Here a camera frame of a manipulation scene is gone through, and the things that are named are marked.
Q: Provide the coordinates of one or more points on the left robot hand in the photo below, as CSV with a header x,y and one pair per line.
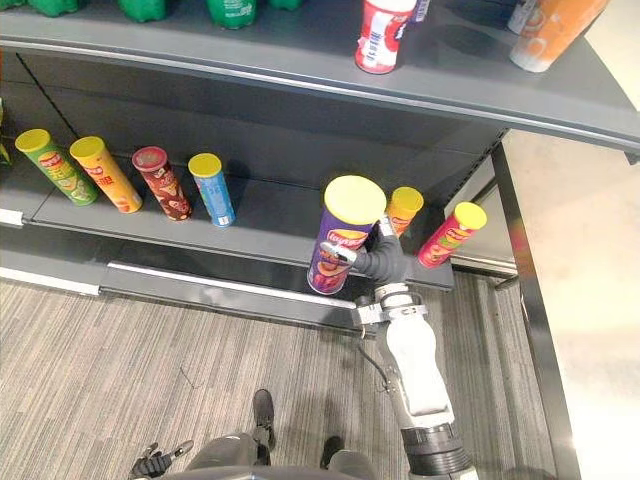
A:
x,y
150,462

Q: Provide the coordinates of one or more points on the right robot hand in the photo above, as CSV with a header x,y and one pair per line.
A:
x,y
382,260

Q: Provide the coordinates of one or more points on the purple chips can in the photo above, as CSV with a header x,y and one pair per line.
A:
x,y
345,235

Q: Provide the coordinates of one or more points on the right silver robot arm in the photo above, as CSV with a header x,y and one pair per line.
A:
x,y
420,380

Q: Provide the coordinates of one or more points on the orange chips can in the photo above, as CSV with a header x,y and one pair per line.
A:
x,y
403,210

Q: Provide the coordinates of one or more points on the pink red chips can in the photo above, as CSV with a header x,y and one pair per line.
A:
x,y
450,237

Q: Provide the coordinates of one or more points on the dark grey shelf unit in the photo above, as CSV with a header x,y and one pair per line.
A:
x,y
280,125

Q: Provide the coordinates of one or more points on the blue chips can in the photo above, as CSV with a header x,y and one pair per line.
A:
x,y
214,190

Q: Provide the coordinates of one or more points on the dark red chips can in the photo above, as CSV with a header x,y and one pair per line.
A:
x,y
162,185

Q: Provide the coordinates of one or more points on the yellow chips can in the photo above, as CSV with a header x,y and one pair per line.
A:
x,y
106,175

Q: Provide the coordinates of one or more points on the green chips can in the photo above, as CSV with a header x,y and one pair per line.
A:
x,y
57,167

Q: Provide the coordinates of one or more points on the robot body and legs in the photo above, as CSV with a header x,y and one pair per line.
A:
x,y
280,457

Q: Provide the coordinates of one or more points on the red white bottle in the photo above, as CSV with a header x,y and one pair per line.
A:
x,y
382,35

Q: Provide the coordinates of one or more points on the green soda bottle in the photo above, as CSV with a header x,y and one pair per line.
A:
x,y
144,7
11,3
286,3
55,5
232,11

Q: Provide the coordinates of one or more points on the orange drink bottle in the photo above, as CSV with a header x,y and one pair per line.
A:
x,y
552,30

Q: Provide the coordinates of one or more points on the green snack bag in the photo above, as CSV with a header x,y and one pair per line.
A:
x,y
3,145

